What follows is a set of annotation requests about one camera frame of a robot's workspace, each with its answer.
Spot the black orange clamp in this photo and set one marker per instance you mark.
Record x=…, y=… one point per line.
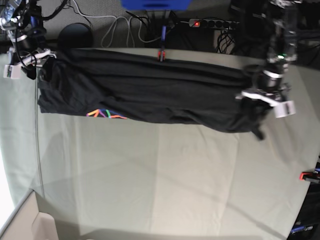
x=161, y=52
x=311, y=176

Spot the round black stool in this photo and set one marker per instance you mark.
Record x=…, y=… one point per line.
x=75, y=35

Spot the right black orange clamp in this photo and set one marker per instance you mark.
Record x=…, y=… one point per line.
x=311, y=176

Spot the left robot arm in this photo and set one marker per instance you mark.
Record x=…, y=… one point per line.
x=280, y=17

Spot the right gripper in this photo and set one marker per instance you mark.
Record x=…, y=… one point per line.
x=27, y=64

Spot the cardboard box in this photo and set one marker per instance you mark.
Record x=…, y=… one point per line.
x=27, y=222

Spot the blue plastic box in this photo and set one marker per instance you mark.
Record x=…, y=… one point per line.
x=180, y=5

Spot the black power strip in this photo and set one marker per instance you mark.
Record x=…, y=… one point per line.
x=215, y=24

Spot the black t-shirt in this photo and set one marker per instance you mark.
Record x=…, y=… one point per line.
x=116, y=85

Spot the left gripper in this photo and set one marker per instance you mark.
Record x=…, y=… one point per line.
x=281, y=106

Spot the middle black orange clamp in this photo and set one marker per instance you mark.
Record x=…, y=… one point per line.
x=161, y=52

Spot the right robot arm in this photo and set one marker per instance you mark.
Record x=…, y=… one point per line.
x=23, y=22

